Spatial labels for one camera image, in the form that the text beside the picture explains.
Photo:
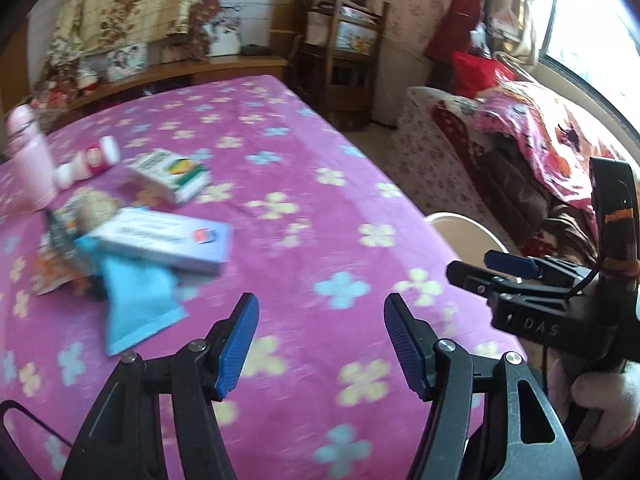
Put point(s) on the blue packet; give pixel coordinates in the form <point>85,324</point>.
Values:
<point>137,300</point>

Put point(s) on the patterned curtain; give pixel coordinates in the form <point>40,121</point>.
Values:
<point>520,10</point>

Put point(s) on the brown walnut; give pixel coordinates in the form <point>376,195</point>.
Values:
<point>97,210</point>

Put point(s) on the dark foil wrapper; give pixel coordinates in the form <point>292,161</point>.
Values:
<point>62,237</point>

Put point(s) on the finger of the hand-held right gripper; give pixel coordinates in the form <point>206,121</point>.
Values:
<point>510,262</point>
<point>470,277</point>

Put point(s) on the framed couple photo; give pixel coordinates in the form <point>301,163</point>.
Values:
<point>127,60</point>

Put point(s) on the person's right hand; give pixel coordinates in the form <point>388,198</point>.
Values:
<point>615,405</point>

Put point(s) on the colourful snack wrapper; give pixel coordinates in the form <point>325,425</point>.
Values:
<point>50,270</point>

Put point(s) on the floral covered air conditioner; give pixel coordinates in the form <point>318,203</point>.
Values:
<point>405,0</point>

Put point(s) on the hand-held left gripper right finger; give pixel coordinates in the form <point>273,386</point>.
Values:
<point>405,345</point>

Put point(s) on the large white green carton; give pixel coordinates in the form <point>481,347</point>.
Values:
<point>165,240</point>

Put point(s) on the pink floral tablecloth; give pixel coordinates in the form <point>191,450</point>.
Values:
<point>310,170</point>

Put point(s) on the floral yellow cloth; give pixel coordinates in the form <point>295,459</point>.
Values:
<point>130,5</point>

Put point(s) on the red plastic bag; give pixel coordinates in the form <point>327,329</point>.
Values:
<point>480,72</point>

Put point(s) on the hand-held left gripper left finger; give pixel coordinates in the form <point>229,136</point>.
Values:
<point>237,345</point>

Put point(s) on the window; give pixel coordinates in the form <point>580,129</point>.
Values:
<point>595,20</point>

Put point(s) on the large white photo frame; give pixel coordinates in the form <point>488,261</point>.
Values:
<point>222,37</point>

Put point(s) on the white stool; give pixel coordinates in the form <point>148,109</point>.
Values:
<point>460,227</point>

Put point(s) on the red white plush toy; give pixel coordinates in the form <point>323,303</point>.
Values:
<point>90,75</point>

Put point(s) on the small green white box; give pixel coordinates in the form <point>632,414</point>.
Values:
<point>170,175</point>

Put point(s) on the red hanging garment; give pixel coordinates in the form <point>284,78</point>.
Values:
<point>455,25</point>

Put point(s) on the pink bottle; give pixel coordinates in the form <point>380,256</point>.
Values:
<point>32,160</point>

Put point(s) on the small black box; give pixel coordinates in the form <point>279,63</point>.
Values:
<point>253,50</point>

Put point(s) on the small white bottle red label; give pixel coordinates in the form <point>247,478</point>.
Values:
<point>92,160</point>

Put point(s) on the dark wooden rack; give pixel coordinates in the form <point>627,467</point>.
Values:
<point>345,75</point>

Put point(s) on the pink patterned blanket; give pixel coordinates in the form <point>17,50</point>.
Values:
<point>550,130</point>

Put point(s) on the floral covered sofa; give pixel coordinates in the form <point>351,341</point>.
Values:
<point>450,160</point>

